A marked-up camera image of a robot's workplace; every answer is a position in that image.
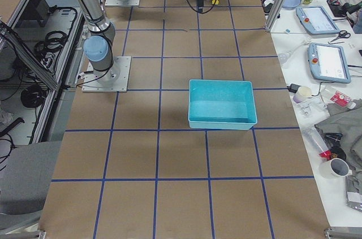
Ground blue plate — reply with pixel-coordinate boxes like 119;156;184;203
282;0;301;10

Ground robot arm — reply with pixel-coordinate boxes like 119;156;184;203
77;0;120;86

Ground clear plastic bottle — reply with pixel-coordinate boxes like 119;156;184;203
302;127;331;160

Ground upper teach pendant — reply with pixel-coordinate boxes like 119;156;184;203
295;6;340;35

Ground paper cup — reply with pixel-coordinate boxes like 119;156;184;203
292;86;312;103

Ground grey cloth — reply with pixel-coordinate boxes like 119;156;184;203
315;100;361;180

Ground light bulb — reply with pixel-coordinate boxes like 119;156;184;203
277;37;312;65

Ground black scissors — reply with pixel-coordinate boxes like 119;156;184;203
328;30;351;44

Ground lower teach pendant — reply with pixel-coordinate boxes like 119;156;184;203
308;43;351;84

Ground white mug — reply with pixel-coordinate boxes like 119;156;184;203
318;158;352;179

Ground teach pendant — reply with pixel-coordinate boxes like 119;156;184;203
295;6;340;35
308;43;351;84

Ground grey chair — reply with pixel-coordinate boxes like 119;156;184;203
1;141;62;234

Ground teal plastic bin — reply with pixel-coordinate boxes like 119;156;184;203
188;79;257;131

